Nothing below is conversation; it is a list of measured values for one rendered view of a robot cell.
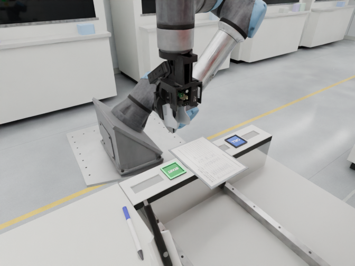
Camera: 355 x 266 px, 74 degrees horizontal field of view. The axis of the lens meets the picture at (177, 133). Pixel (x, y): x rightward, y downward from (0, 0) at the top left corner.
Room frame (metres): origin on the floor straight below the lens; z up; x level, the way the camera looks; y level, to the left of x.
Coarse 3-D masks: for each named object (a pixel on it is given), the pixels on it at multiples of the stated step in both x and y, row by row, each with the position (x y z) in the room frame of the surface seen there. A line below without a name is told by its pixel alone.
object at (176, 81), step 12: (168, 60) 0.50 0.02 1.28; (180, 60) 0.46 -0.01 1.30; (192, 60) 0.47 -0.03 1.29; (168, 72) 0.50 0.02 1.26; (180, 72) 0.46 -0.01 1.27; (156, 84) 0.50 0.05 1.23; (168, 84) 0.47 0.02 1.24; (180, 84) 0.46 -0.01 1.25; (192, 84) 0.47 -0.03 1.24; (168, 96) 0.49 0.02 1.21; (180, 96) 0.46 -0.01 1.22; (192, 96) 0.47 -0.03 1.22
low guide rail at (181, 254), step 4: (160, 224) 0.42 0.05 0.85; (160, 228) 0.41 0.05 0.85; (164, 228) 0.41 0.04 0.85; (176, 244) 0.36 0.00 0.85; (176, 248) 0.35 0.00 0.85; (180, 248) 0.35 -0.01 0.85; (180, 252) 0.34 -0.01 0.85; (180, 256) 0.33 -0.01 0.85; (184, 256) 0.33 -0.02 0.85; (180, 260) 0.32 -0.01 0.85; (184, 260) 0.32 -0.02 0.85; (188, 260) 0.32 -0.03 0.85; (184, 264) 0.31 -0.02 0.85; (188, 264) 0.31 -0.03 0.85; (192, 264) 0.31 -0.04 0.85
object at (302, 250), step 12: (228, 192) 0.55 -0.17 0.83; (240, 204) 0.51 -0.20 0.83; (252, 204) 0.49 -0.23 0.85; (264, 216) 0.44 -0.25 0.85; (276, 228) 0.41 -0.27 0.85; (288, 240) 0.37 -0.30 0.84; (300, 252) 0.34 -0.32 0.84; (312, 252) 0.34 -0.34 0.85; (312, 264) 0.32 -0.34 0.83; (324, 264) 0.31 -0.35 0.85
